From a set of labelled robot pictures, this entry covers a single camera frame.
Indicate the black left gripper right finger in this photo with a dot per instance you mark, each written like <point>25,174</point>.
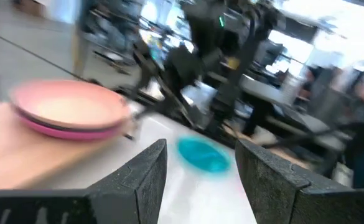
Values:
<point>272,186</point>

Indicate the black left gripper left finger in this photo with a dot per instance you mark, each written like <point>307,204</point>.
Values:
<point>132,186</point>

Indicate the small translucent teal plate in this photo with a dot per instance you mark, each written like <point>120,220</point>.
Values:
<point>203,154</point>

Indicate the large black plate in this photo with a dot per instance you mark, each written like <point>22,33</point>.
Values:
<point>76,128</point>

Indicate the large salmon plate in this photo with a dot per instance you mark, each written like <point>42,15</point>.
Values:
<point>69,102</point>

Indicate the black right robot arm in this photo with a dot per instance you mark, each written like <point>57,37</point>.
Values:
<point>247,53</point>

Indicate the white glossy table sheet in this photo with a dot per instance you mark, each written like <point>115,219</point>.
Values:
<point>194,193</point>

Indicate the grey desk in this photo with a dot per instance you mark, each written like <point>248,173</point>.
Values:
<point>262,88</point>

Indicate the black metal rig frame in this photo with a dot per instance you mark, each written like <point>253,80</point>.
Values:
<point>175,102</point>

